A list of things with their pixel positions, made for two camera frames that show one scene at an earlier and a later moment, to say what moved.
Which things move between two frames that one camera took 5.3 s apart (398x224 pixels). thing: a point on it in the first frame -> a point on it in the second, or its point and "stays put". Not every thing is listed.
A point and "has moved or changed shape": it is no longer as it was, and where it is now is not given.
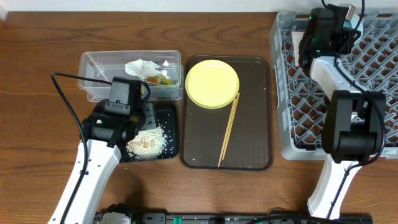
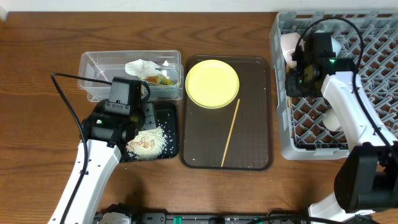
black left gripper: x=148 y=115 stays put
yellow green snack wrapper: x=159 y=79 stays put
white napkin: x=142 y=68 stays put
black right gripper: x=347 y=47 -> x=291 y=80
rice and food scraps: x=147 y=145 stays put
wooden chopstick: x=227 y=134 has moved or changed shape
